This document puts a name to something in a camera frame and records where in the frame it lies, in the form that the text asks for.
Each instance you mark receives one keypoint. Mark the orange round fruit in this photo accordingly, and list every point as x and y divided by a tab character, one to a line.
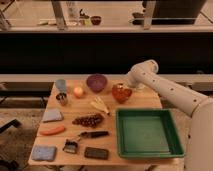
78	92

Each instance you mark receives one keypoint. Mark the yellow banana bunch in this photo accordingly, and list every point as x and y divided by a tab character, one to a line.
98	103

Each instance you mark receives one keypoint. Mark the small metal cup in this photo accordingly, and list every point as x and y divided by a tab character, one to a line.
62	99

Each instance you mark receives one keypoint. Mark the green plastic tray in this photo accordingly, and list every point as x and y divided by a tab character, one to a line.
147	133

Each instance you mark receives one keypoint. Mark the grey blue sponge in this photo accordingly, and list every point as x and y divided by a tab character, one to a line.
52	115

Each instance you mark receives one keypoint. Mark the orange carrot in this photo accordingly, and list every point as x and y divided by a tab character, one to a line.
53	131

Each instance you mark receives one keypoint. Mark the white cup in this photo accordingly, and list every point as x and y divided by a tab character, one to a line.
140	87

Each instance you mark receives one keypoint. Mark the purple bowl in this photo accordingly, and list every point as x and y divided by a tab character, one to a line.
96	82

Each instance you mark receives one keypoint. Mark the dark rectangular block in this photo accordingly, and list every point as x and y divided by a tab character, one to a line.
96	153

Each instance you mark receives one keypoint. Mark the light blue cup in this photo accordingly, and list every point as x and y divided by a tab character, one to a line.
61	85

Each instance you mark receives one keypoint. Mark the blue cloth pad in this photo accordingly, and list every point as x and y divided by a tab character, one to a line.
44	153

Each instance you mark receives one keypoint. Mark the dark red background bowl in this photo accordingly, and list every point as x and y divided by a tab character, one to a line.
96	20

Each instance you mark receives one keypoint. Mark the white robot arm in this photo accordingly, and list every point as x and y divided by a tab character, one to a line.
199	151

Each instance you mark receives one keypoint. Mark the dark grape bunch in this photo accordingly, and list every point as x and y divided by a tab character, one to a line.
88	121

